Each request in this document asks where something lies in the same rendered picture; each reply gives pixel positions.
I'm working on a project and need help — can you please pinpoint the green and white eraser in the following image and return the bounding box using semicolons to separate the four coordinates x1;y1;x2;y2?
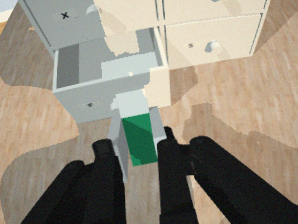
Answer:
116;85;158;166

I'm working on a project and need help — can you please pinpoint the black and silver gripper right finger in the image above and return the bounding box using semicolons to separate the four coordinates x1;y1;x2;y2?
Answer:
148;106;298;224

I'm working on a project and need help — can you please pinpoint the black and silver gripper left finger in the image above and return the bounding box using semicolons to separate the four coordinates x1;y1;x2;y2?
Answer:
20;113;129;224

